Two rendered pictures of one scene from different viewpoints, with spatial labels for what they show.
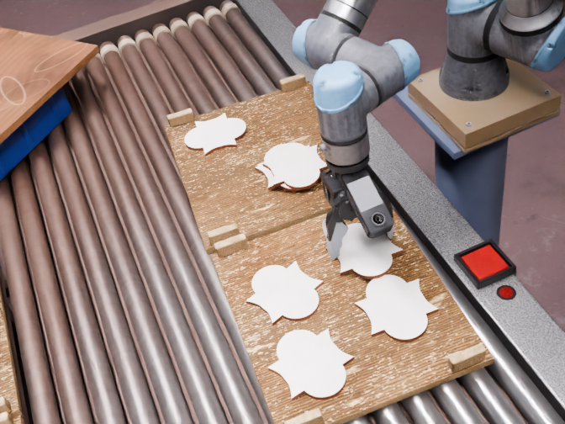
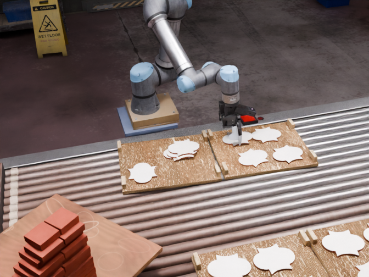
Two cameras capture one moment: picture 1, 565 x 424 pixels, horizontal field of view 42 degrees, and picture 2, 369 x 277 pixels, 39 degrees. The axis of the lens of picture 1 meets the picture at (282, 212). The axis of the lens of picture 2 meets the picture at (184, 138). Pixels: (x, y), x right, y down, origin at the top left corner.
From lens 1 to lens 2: 2.19 m
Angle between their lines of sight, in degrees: 66
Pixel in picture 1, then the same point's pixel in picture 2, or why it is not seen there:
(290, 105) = (133, 150)
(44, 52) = (44, 216)
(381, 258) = (244, 133)
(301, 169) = (188, 145)
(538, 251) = not seen: hidden behind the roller
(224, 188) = (184, 172)
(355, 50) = (208, 69)
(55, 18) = not seen: outside the picture
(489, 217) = not seen: hidden behind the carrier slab
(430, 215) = (219, 127)
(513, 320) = (272, 118)
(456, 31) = (147, 85)
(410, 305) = (267, 131)
